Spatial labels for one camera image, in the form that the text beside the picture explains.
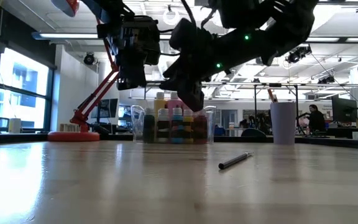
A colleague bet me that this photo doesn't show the yellow small paint bottle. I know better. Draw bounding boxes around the yellow small paint bottle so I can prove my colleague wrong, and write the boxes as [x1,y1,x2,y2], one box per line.
[183,108,195,144]

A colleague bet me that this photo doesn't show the green small paint bottle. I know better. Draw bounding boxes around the green small paint bottle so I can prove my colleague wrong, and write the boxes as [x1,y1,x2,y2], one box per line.
[143,107,156,144]

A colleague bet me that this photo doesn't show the dark blue chair back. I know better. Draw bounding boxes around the dark blue chair back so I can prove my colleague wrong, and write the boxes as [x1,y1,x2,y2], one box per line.
[240,128,267,138]

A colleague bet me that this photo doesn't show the dark wall screen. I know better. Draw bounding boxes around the dark wall screen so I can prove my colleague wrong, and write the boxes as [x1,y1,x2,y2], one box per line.
[90,98,119,119]

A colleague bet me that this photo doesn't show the red small paint bottle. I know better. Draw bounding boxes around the red small paint bottle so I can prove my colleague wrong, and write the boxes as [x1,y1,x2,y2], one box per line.
[193,110,208,144]

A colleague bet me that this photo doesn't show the white ceiling ring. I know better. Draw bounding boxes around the white ceiling ring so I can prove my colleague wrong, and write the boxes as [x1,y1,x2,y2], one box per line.
[162,7,180,26]

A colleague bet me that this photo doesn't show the beige small blocks row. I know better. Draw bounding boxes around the beige small blocks row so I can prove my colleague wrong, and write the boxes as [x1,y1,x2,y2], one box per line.
[59,123,81,133]

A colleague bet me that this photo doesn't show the black aluminium table frame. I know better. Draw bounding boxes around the black aluminium table frame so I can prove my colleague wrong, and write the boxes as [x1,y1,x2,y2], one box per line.
[213,135,358,152]

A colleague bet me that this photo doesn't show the yellow large paint bottle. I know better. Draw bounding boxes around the yellow large paint bottle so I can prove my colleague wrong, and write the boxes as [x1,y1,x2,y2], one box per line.
[153,91,168,114]

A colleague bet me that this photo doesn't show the clear plastic organizer bin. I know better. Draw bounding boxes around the clear plastic organizer bin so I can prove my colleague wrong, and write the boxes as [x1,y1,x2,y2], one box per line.
[131,105,217,144]

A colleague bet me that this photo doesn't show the sky blue small paint bottle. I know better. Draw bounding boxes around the sky blue small paint bottle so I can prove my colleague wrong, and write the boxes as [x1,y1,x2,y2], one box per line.
[170,107,184,144]

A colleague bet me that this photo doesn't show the person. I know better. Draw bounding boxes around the person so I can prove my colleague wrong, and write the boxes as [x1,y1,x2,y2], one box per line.
[296,104,326,134]

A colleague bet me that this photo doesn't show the large window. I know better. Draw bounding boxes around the large window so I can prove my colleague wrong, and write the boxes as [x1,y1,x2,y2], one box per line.
[0,46,55,133]

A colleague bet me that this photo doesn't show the lavender paper cup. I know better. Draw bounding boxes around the lavender paper cup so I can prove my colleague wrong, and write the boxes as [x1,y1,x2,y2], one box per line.
[270,101,297,146]

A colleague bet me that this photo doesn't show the black office desk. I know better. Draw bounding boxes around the black office desk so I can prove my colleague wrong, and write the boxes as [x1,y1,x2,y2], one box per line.
[326,126,358,140]

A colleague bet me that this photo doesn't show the long ceiling light strip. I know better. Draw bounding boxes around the long ceiling light strip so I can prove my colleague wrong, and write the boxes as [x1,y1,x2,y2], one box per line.
[31,30,172,42]

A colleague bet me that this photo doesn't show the black computer monitor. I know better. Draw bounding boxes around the black computer monitor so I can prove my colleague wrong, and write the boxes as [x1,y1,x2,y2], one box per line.
[331,94,358,124]

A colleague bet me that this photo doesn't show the white canister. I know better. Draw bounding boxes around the white canister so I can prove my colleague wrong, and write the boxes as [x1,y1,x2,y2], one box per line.
[8,118,22,134]

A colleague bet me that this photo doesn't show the red desk lamp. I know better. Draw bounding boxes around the red desk lamp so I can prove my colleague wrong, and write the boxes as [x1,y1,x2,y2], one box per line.
[47,0,129,142]

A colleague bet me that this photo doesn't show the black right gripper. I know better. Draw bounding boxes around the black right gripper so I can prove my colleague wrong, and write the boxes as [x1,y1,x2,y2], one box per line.
[159,29,239,113]

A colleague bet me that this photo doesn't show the white small paint bottle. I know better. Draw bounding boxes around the white small paint bottle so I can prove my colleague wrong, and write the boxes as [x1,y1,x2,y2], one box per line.
[157,108,170,143]

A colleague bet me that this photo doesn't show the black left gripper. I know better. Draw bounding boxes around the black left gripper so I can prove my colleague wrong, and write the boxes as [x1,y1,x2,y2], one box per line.
[96,14,162,91]

